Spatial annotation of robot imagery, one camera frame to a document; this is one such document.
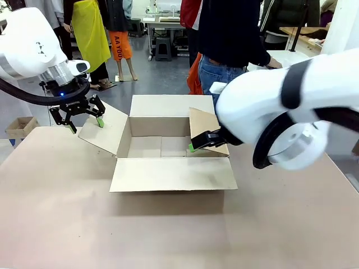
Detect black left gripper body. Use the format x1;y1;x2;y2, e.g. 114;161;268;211
44;76;92;116

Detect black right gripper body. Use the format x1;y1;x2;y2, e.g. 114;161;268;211
221;128;245;147

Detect brown cardboard box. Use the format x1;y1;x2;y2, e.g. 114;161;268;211
77;94;238;210

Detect person's left forearm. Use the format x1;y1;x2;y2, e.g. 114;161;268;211
243;39;272;67

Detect small open cardboard box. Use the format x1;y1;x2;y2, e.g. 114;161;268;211
4;116;39;138

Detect person's left hand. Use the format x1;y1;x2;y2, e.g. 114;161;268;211
265;57;283;69

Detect green edged floor board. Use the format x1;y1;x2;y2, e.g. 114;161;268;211
89;80;117;92

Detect standing figure in black clothes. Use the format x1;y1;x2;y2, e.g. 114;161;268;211
63;0;113;89

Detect flat mannequin base board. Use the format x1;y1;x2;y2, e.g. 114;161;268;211
114;73;139;82

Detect mannequin in dark jacket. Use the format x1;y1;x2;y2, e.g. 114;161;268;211
105;0;139;82

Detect orange bag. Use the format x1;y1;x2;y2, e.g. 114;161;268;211
187;52;204;95

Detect orange printed shorts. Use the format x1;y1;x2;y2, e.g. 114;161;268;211
108;30;133;61

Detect yellow apron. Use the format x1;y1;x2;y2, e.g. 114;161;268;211
71;0;112;73

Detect dark plastic stool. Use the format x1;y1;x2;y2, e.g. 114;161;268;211
155;38;173;62
128;18;142;38

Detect person in grey top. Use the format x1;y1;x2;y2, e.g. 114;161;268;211
49;0;74;61

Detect grey sewing table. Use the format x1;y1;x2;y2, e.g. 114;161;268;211
142;15;186;61

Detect person in dark shirt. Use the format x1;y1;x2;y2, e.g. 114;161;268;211
197;0;272;113

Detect white sewing machine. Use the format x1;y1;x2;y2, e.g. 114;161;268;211
155;0;183;18

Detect person in red jacket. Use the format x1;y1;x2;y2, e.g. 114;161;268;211
179;0;203;68

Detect wooden work table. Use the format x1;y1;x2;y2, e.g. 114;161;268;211
279;26;329;54

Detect black vertical pole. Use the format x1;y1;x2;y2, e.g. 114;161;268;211
289;0;307;53

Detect person in dark puffer jacket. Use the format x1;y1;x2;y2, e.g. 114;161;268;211
259;0;321;43

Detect person in purple top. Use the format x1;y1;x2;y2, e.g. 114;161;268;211
319;0;335;28

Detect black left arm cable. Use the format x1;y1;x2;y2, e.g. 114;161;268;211
0;77;90;106

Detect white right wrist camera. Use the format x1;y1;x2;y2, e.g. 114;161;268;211
209;82;228;95

